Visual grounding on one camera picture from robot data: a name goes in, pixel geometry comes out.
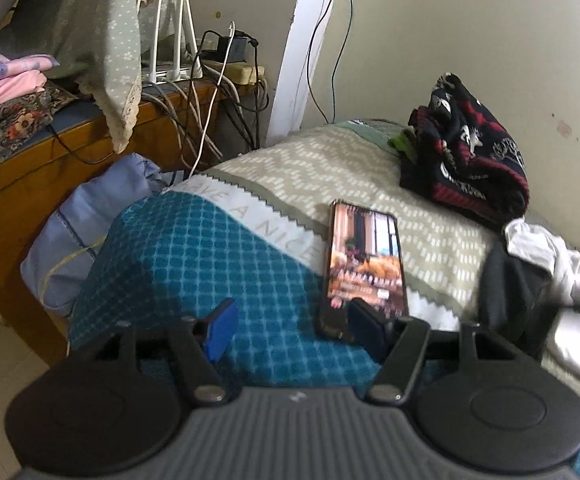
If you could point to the black smartphone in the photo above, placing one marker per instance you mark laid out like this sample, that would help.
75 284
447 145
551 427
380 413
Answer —
365 255

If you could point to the green flower print cloth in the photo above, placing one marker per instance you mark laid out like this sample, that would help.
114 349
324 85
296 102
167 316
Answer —
94 35

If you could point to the dark floral cloth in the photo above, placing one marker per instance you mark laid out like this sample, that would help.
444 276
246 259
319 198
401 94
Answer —
4 135

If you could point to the white garment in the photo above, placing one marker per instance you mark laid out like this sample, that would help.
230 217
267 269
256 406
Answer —
535 245

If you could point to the patchwork beige teal bedsheet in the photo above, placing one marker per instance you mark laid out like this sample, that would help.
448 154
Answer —
290 175

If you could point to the light blue fabric bag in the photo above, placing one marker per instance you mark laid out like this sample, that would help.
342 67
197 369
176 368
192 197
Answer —
84 220

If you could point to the pink folded cloth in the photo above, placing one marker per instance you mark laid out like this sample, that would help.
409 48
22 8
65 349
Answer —
9 85

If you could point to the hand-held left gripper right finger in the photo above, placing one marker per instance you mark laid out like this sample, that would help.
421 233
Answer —
365 330

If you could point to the wooden desk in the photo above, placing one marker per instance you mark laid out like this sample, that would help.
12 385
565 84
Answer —
19 195

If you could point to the white post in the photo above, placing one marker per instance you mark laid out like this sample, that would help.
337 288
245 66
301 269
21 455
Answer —
295 70

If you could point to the dark red patterned sweater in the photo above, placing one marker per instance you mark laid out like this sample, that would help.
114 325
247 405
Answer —
465 160

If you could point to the dark charger block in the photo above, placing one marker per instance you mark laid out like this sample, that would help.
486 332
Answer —
235 47

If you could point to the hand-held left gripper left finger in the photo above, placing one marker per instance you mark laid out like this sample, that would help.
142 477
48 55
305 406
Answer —
222 327

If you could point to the dark grey cloth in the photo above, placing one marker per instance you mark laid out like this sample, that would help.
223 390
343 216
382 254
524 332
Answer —
515 290

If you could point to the white router with antennas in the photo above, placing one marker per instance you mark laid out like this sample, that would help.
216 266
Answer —
169 72

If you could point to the beige power strip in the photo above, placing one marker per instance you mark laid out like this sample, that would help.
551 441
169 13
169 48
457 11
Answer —
242 74

